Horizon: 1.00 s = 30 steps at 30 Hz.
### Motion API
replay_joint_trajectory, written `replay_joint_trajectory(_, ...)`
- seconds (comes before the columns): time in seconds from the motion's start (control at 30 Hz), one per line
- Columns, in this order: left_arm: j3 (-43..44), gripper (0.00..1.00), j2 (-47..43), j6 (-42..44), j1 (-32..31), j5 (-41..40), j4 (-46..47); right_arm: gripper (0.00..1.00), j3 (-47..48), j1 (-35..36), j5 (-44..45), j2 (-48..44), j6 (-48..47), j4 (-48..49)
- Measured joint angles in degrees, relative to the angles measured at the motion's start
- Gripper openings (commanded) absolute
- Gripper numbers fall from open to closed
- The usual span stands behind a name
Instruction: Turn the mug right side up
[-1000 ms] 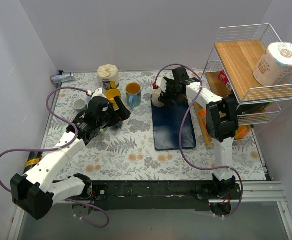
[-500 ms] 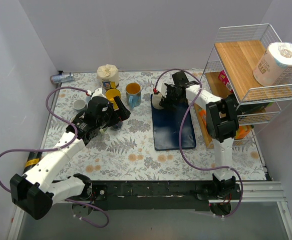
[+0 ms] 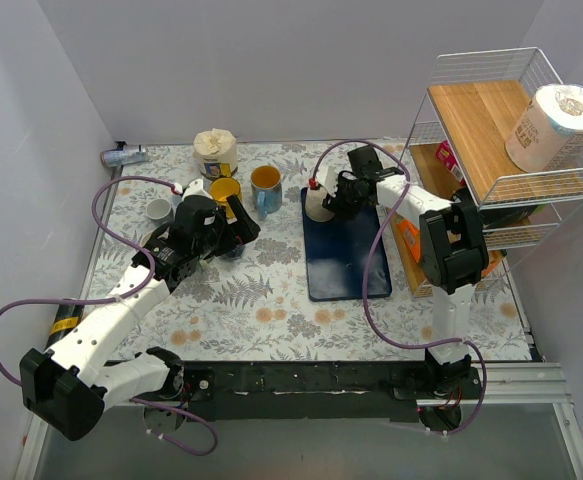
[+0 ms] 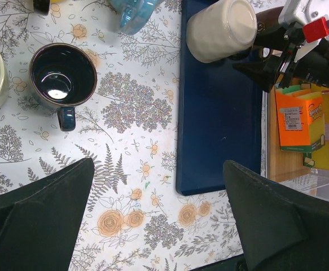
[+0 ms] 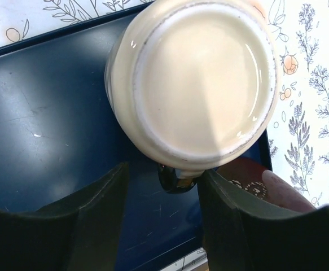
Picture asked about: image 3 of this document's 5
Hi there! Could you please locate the black can yellow label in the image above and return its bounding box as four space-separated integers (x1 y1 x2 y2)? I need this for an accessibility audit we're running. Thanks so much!
44 304 84 350

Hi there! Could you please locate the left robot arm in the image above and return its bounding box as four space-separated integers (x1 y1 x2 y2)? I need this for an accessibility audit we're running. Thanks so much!
19 195 260 441

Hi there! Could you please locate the black green package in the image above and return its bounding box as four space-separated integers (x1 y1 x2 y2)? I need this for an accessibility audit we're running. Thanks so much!
450 187 541 230

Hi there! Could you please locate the plastic bottle in corner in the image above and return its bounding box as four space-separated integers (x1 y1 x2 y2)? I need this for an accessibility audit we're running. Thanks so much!
100 144 149 168

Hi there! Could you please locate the grey white mug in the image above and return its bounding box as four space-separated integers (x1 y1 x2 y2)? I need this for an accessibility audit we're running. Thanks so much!
145 199 173 225

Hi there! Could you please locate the wrapped toilet paper roll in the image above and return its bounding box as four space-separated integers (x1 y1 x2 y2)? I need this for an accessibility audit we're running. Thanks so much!
505 84 583 173

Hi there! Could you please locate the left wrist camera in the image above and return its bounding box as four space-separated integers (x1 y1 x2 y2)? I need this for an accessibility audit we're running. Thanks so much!
182 178 213 199

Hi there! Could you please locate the dark blue small mug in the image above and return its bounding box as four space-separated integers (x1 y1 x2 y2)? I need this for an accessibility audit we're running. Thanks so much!
222 245 245 261

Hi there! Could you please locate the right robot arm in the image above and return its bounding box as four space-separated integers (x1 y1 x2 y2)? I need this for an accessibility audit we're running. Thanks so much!
302 140 489 398

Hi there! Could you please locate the light blue patterned mug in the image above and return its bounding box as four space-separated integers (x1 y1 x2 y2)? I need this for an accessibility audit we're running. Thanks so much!
250 165 282 220

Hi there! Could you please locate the white wire shelf rack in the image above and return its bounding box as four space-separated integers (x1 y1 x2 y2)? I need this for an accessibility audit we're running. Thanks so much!
383 46 583 301

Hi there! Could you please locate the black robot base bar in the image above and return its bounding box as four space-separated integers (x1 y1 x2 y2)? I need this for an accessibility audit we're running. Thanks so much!
125 359 487 424

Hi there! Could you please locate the yellow mug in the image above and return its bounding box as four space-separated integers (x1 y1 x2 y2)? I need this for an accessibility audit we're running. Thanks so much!
209 177 242 219

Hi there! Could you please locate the cream upside-down mug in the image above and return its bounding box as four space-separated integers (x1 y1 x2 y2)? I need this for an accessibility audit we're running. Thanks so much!
304 187 335 223

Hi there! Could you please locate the pink box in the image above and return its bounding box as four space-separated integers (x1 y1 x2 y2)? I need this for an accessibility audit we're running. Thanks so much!
435 140 465 185

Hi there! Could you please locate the pale green mug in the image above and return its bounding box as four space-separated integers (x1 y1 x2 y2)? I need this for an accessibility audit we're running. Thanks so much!
140 232 153 248

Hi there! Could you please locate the orange box front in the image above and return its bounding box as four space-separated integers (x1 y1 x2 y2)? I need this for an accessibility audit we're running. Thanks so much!
397 219 421 262

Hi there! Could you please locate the dark blue tray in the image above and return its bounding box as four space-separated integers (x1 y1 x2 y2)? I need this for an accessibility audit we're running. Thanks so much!
302 207 392 302

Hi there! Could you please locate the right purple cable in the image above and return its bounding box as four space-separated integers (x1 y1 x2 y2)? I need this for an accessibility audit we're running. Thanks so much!
308 139 488 435

